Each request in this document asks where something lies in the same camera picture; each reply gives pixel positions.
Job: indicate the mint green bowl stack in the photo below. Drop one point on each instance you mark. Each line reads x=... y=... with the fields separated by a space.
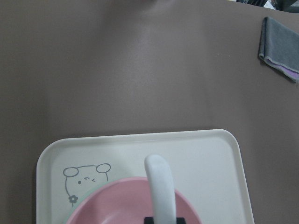
x=101 y=205

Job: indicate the small pink bowl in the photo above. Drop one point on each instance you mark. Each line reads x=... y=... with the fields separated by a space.
x=139 y=203

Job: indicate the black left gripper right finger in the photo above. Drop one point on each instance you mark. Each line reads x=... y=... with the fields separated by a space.
x=180 y=220

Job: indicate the folded grey cloth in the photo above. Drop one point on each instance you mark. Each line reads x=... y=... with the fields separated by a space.
x=279 y=48

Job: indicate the white ceramic spoon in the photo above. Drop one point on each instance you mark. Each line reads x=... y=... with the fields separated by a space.
x=162 y=190

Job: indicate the cream rabbit tray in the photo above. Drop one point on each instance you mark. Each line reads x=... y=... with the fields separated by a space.
x=206 y=166

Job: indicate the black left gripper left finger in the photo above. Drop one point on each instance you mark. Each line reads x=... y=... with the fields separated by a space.
x=148 y=220

